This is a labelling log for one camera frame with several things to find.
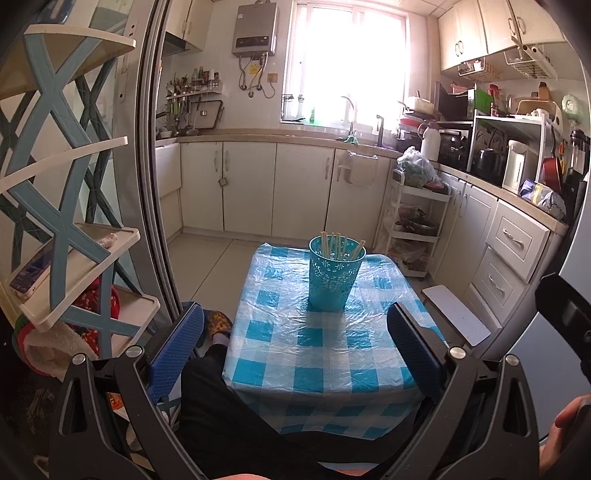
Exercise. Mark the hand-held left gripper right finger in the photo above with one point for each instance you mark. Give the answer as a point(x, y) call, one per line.
point(415, 350)

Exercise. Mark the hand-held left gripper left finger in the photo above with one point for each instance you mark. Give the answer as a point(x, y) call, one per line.
point(178, 350)

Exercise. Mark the teal perforated plastic basket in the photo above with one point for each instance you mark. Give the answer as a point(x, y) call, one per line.
point(332, 286)

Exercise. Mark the bundle of wooden chopsticks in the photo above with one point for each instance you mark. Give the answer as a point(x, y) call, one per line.
point(326, 244)

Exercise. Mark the person's right hand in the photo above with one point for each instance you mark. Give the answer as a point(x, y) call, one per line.
point(565, 413)

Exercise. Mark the patterned house slipper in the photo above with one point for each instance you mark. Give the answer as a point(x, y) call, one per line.
point(219, 325)

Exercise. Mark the small white stool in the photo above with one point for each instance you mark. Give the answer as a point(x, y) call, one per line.
point(457, 314)

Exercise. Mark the person's dark trousers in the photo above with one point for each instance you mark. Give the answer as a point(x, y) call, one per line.
point(221, 415)

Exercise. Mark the blue white checked tablecloth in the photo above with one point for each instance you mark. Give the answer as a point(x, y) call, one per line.
point(323, 355)

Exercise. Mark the red patterned cloth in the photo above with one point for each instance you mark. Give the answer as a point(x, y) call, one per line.
point(92, 300)

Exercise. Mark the white rolling cart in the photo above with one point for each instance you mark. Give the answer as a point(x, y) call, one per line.
point(415, 237)

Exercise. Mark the plastic wrapped packet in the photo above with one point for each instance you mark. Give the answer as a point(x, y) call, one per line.
point(542, 198)

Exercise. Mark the lidded cooking pot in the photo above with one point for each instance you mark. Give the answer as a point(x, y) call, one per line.
point(418, 226)

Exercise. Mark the cream towel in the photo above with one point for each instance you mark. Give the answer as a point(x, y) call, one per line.
point(51, 350)

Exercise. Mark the red frying pan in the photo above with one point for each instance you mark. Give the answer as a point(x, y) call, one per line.
point(551, 173)

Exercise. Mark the white electric water boiler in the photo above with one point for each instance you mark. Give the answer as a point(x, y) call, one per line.
point(515, 166)

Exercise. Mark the smartphone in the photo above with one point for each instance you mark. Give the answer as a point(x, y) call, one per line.
point(32, 272)

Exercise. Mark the blue cross white shelf rack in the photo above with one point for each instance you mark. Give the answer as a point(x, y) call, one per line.
point(60, 221)

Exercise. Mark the white base cabinets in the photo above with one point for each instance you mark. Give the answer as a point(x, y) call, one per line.
point(249, 184)

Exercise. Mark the plastic bag of vegetables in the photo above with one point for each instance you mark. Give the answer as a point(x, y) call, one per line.
point(415, 168)

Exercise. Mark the white door-hung bin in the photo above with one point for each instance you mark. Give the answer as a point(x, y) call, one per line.
point(358, 168)

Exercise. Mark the black countertop appliance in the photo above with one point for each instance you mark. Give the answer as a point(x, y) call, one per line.
point(455, 150)

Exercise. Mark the white countertop shelf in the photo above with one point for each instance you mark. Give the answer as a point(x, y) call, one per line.
point(508, 121)

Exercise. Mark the white thermos jug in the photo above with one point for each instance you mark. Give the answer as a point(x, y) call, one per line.
point(429, 143)

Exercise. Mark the straight chrome tap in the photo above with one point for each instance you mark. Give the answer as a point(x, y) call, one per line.
point(380, 131)

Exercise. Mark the green box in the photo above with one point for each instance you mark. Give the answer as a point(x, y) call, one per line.
point(483, 101)

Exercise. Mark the curved chrome faucet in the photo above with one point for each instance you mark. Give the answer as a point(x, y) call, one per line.
point(352, 115)

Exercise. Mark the kitchen window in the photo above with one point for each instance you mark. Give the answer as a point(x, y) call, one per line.
point(351, 60)

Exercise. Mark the sliding door frame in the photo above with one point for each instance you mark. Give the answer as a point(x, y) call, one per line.
point(157, 249)

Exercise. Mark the wall utensil rack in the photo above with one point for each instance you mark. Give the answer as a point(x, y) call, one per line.
point(189, 94)

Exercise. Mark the white wall cabinet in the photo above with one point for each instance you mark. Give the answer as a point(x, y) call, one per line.
point(194, 23)
point(466, 37)

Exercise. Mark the grey wall water heater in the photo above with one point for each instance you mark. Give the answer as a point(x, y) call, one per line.
point(254, 27)

